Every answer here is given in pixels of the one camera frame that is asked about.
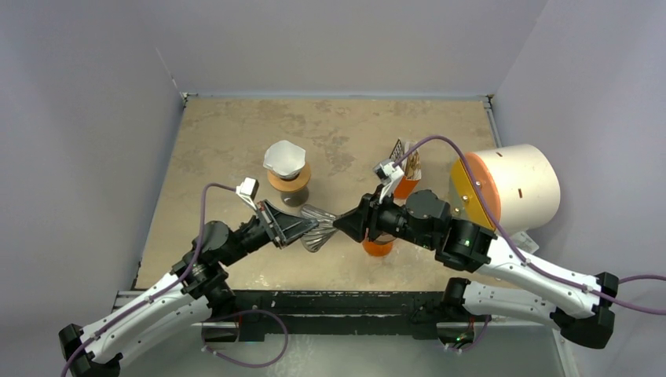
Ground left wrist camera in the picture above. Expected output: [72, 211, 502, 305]
[235, 177, 259, 210]

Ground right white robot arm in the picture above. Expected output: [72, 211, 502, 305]
[333, 190, 619, 350]

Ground aluminium frame rail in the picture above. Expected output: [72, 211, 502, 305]
[112, 278, 570, 376]

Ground orange filter paper box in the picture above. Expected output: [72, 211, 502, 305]
[389, 138, 422, 200]

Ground wooden ring dripper stand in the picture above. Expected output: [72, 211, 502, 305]
[266, 163, 312, 207]

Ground white cylinder drum orange lid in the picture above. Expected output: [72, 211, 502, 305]
[449, 145, 561, 236]

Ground dark ribbed glass cone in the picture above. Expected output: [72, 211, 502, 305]
[300, 204, 338, 253]

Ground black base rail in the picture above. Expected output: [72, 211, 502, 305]
[212, 290, 485, 342]

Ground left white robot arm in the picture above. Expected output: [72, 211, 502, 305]
[59, 200, 318, 376]

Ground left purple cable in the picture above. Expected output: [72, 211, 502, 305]
[60, 181, 240, 377]

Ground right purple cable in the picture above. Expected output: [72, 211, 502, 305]
[393, 135, 666, 317]

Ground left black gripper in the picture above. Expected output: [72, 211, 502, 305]
[221, 199, 318, 266]

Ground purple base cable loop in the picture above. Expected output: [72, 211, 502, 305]
[201, 309, 290, 368]

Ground amber glass carafe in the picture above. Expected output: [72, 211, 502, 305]
[361, 237, 395, 257]

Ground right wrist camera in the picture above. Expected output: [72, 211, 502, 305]
[373, 159, 404, 203]

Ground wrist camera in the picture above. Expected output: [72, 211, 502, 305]
[235, 177, 259, 210]
[373, 159, 404, 203]

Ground white paper coffee filter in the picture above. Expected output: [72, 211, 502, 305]
[263, 140, 306, 179]

